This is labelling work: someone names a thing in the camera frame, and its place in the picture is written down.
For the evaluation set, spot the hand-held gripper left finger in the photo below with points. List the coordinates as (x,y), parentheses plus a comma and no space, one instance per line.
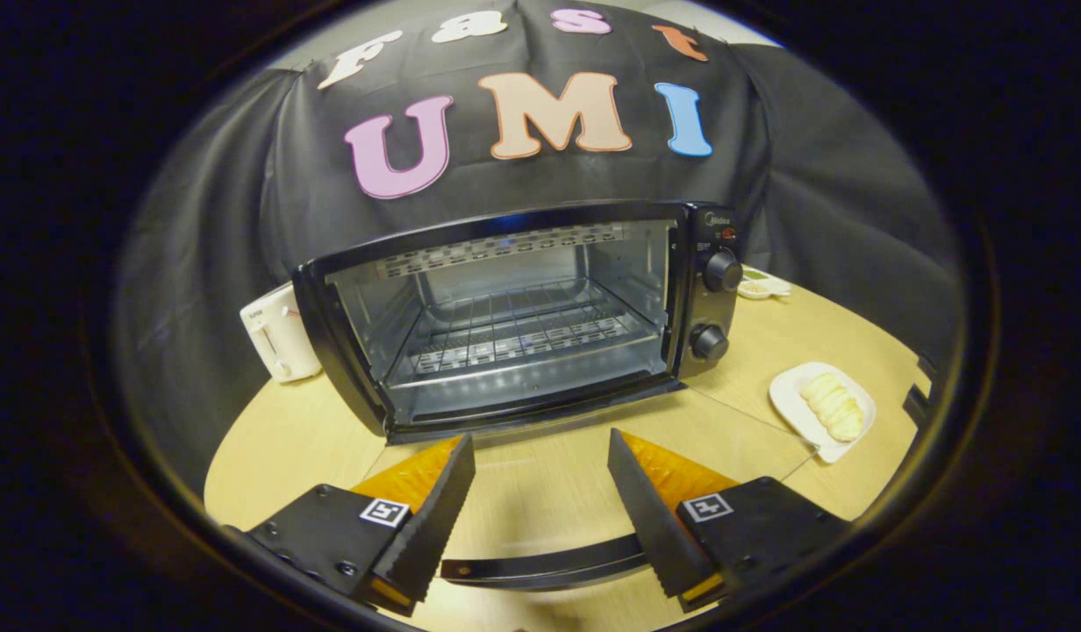
(435,518)

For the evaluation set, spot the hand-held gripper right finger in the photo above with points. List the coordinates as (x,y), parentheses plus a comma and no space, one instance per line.
(646,518)

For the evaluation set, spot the pale sliced bread roll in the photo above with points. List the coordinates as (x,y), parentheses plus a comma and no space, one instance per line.
(834,408)

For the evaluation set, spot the black toaster oven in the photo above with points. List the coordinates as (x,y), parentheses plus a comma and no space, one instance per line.
(712,307)

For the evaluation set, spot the white square plate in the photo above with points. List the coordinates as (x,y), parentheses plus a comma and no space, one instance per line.
(791,399)

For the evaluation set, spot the white plastic appliance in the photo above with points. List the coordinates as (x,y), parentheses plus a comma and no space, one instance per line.
(277,338)

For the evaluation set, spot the small white dish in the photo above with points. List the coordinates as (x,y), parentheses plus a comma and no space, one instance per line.
(760,285)

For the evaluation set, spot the black clamp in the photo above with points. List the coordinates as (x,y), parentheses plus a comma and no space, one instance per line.
(919,404)

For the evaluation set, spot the black backdrop cloth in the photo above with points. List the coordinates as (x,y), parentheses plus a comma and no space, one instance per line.
(242,219)

